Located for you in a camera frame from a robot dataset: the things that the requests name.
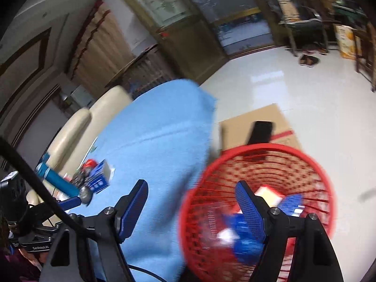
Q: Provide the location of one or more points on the person's left forearm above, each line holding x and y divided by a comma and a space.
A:
14, 267

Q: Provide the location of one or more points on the open wooden glass door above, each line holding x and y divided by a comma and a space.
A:
191, 44

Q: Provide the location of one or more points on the metal frame chair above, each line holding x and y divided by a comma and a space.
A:
308, 25

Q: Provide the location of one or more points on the teal water bottle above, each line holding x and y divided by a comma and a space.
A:
57, 180

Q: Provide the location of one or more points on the blue tablecloth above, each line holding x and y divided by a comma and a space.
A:
152, 129

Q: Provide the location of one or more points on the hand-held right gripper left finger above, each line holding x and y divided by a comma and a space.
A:
132, 211

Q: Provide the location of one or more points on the brown cardboard box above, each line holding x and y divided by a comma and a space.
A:
235, 129

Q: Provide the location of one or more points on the black phone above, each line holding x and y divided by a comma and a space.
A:
260, 132

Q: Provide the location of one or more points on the brown wrapper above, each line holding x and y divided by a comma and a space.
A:
80, 178

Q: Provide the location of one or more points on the orange printed cardboard box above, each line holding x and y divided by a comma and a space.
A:
346, 41

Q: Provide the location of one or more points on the red shiny wrapper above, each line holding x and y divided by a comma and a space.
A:
89, 163

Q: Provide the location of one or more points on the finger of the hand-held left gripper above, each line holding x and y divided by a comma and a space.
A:
70, 203

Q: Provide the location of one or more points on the dark slipper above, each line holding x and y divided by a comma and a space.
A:
304, 60
313, 60

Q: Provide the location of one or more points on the cream leather sofa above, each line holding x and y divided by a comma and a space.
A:
76, 129

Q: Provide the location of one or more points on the red plastic mesh basket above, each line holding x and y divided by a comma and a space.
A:
205, 182

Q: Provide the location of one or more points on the wooden baby crib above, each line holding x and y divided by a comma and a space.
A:
147, 73

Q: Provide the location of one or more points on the dark wooden chair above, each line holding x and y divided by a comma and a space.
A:
367, 50

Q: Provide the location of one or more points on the beige curtain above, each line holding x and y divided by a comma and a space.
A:
100, 44

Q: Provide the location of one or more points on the white standing air conditioner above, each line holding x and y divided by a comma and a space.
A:
80, 95

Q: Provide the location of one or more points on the blue plastic bag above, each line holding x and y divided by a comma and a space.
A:
243, 241

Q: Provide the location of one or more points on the striped towel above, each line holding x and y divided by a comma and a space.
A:
283, 3

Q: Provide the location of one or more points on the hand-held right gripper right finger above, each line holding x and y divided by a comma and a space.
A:
249, 211

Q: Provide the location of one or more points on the grey wrapper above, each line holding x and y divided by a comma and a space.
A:
85, 196

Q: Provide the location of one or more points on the blue striped box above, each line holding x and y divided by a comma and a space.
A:
101, 176

